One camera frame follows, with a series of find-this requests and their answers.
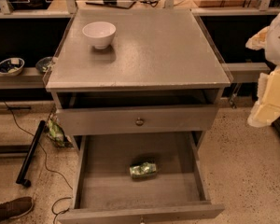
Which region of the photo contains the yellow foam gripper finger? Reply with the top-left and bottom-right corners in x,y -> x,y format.
245,27 -> 269,50
247,67 -> 280,128

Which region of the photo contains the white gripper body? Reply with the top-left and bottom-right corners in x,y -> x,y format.
265,13 -> 280,65

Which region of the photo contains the green soda can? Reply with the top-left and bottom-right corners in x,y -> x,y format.
129,161 -> 157,179

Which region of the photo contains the open grey middle drawer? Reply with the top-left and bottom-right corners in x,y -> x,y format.
58,133 -> 224,224

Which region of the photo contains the closed grey top drawer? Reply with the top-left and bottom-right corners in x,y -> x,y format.
57,105 -> 217,135

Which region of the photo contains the brass drawer knob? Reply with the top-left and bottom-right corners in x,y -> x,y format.
135,118 -> 145,126

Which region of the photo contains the grey wooden drawer cabinet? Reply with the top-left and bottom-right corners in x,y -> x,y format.
46,9 -> 231,145

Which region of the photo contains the grey side shelf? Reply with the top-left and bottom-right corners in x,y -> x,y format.
222,63 -> 270,83

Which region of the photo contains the white ceramic bowl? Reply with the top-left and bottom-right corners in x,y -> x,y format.
82,21 -> 117,49

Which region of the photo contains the dark bowl on shelf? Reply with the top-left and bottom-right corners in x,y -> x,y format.
35,57 -> 53,74

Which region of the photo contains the green chip bag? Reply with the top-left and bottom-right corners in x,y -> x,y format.
47,119 -> 67,147

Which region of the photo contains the black metal bar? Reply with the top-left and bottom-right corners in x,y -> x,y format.
16,120 -> 46,188

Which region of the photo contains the brown shoe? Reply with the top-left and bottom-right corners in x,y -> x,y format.
0,196 -> 34,222

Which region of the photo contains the black floor cable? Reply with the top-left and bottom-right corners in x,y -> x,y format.
0,100 -> 74,224

